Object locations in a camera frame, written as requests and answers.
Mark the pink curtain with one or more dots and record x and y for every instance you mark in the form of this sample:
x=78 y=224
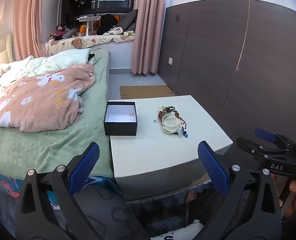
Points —
x=150 y=25
x=27 y=17

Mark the pile of plush toys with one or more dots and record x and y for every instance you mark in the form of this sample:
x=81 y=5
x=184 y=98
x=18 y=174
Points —
x=62 y=32

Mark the bed with green sheet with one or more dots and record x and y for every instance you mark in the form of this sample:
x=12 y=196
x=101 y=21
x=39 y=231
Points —
x=62 y=145

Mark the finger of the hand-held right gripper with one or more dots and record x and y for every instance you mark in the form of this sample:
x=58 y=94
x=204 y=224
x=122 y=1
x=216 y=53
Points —
x=250 y=147
x=265 y=134

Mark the flat cardboard sheet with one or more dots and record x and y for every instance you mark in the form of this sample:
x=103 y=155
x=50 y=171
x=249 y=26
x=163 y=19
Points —
x=145 y=91

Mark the white wall socket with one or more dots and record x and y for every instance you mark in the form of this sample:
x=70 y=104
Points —
x=170 y=60

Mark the grey pillow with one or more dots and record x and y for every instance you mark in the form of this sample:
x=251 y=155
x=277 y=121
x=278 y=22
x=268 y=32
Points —
x=129 y=21

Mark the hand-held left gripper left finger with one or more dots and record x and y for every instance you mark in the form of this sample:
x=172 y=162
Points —
x=87 y=162

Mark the blue bead ornament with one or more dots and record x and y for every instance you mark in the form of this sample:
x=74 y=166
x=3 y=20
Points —
x=185 y=133

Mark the white flower hair accessory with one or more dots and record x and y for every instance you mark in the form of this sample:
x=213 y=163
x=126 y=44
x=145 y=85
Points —
x=171 y=123

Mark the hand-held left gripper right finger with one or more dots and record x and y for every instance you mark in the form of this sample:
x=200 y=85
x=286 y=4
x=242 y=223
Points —
x=213 y=170

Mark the black bag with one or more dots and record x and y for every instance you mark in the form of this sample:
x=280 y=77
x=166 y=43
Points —
x=107 y=22

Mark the white printed cloth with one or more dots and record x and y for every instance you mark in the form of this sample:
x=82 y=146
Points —
x=114 y=31

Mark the black gift box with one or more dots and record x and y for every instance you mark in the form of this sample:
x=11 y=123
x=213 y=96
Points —
x=120 y=127

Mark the dark blue fluffy rug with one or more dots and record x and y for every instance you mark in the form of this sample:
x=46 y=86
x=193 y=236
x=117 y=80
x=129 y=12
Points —
x=158 y=212

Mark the white desk lamp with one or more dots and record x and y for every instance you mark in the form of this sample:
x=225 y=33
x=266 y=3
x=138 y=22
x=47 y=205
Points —
x=87 y=21

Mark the white table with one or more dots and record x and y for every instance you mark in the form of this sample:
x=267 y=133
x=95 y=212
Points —
x=168 y=150

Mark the orange box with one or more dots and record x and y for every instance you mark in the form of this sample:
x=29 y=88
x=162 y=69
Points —
x=82 y=28

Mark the grey patterned cloth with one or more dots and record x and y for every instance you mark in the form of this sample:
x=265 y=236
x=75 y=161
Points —
x=100 y=210

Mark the printed window seat cushion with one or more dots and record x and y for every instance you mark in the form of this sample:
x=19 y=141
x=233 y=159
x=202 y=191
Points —
x=87 y=41

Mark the pink floral blanket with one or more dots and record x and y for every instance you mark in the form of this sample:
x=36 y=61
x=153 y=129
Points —
x=37 y=100

